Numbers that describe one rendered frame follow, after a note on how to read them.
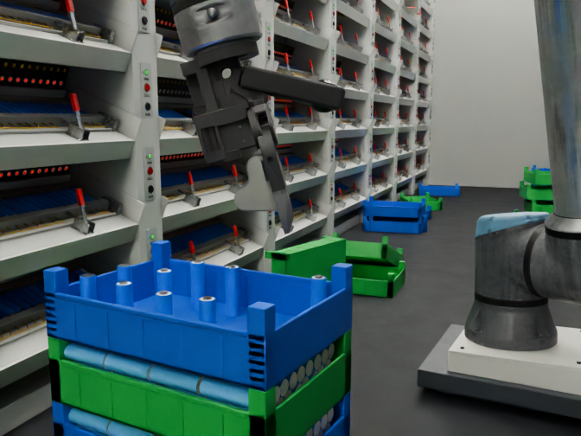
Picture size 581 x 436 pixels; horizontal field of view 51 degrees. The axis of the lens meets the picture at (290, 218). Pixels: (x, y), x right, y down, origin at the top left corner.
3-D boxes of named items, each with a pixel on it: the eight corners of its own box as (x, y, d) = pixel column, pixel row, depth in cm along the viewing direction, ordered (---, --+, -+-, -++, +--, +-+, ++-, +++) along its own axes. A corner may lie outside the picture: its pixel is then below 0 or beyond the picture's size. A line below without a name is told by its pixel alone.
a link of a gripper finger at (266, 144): (271, 193, 68) (252, 119, 68) (287, 189, 68) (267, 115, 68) (269, 192, 64) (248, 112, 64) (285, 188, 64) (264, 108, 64)
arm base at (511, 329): (558, 329, 136) (558, 285, 135) (557, 355, 119) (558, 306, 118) (470, 321, 144) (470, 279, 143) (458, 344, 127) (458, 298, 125)
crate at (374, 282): (405, 283, 213) (405, 260, 212) (392, 298, 195) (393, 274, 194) (324, 275, 224) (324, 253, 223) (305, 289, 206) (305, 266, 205)
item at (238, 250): (259, 258, 207) (273, 221, 203) (159, 308, 152) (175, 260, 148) (210, 232, 213) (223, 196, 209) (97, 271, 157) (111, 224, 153)
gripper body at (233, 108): (215, 165, 73) (187, 66, 71) (284, 146, 72) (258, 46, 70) (207, 170, 65) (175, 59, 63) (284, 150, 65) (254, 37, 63)
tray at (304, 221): (323, 225, 272) (335, 197, 268) (270, 252, 216) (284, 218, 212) (285, 206, 277) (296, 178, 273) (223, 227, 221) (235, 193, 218)
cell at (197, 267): (208, 307, 80) (207, 259, 79) (200, 310, 78) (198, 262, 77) (197, 305, 81) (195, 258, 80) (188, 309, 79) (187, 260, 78)
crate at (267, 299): (352, 328, 73) (354, 264, 72) (264, 393, 56) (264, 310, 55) (162, 293, 88) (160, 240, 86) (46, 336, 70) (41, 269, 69)
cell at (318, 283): (328, 327, 72) (328, 274, 71) (322, 332, 71) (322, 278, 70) (315, 324, 73) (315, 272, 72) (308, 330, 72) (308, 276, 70)
